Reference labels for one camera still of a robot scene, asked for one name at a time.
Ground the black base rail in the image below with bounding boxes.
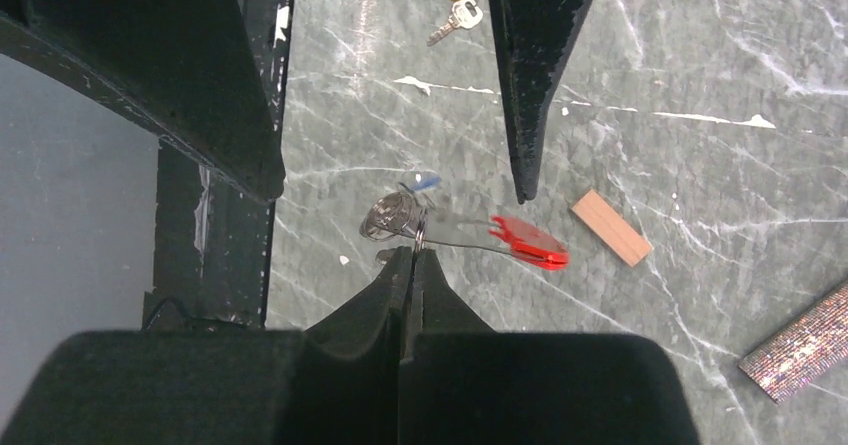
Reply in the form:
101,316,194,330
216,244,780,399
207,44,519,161
140,0,298,332

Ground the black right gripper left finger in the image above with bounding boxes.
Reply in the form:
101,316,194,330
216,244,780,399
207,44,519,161
306,246,414,361

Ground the blue key tag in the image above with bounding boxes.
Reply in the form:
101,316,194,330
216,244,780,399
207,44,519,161
408,175,441,193

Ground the silver key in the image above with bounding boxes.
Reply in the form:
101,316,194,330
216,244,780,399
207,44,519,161
426,0,483,47

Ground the glitter silver microphone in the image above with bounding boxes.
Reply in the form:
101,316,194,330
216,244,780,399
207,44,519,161
738,283,847,403

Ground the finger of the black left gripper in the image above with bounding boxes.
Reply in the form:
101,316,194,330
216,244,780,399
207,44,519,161
488,0,593,204
1,0,285,203

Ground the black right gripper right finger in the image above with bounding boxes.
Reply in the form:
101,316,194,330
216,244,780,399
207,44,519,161
407,249,494,361

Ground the red handled key holder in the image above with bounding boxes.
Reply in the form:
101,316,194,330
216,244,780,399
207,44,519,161
359,187,569,271

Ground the small wooden block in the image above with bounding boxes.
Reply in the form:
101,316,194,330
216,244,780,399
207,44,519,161
570,190,653,267

